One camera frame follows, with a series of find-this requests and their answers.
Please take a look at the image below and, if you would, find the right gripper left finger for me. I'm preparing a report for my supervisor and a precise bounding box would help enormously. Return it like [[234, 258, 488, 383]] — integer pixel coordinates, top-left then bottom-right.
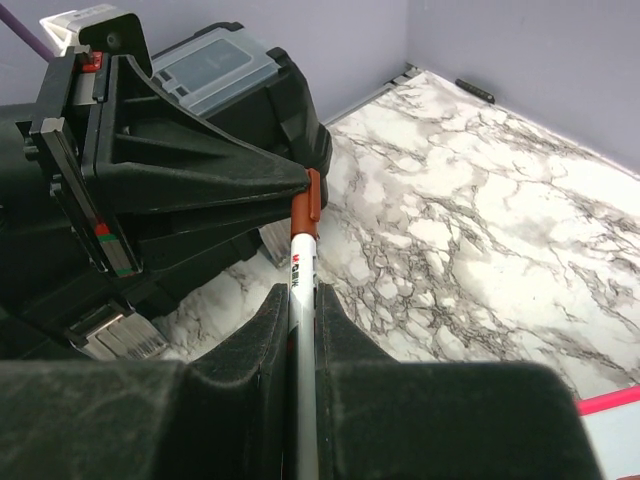
[[1, 284, 288, 479]]

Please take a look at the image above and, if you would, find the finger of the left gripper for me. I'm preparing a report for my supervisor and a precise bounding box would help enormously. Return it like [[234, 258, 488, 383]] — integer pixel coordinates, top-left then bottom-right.
[[114, 192, 294, 278], [83, 55, 309, 213]]

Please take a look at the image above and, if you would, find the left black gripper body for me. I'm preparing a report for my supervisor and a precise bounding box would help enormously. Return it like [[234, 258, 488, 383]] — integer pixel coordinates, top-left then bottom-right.
[[1, 45, 150, 350]]

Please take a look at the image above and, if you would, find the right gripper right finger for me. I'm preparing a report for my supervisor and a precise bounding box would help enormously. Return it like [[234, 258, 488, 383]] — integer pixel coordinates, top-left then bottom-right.
[[316, 284, 601, 479]]

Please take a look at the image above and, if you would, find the red marker cap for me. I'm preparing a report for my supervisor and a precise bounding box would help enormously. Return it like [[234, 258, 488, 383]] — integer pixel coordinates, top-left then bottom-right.
[[291, 169, 322, 239]]

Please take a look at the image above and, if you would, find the white whiteboard marker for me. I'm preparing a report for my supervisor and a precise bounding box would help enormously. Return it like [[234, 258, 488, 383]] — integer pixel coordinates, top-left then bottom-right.
[[289, 233, 319, 479]]

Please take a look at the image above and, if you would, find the pink framed whiteboard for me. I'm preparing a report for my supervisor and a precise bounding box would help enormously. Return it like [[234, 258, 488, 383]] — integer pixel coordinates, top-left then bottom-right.
[[577, 386, 640, 479]]

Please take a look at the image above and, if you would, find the black plastic toolbox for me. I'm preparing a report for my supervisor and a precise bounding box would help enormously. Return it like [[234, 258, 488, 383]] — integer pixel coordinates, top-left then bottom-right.
[[139, 24, 335, 321]]

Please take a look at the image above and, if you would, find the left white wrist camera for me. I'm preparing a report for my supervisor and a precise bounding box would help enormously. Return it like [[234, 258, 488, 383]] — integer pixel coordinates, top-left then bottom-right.
[[39, 3, 153, 76]]

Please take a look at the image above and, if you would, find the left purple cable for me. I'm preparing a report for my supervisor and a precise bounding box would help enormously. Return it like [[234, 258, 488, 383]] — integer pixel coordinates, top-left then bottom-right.
[[3, 0, 54, 64]]

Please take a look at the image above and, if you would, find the small black wall bracket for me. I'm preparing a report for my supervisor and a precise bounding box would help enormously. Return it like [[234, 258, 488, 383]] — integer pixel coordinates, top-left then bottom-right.
[[454, 78, 496, 104]]

